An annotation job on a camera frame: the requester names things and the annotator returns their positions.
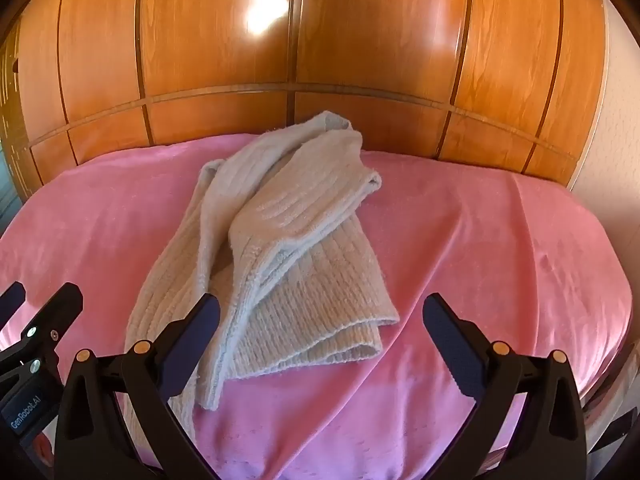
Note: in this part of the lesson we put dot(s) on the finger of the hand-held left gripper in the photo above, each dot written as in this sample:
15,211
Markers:
67,302
12,300

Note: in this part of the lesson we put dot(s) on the beige knit sweater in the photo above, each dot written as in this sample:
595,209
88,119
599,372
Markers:
300,270

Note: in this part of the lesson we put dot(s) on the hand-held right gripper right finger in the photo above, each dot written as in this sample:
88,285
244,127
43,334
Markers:
450,341

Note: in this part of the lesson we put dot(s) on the wooden wardrobe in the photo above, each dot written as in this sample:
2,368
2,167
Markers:
375,35

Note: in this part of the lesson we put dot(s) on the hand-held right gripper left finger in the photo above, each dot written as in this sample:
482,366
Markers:
194,341

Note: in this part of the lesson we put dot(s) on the pink blanket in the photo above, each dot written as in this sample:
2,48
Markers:
475,240

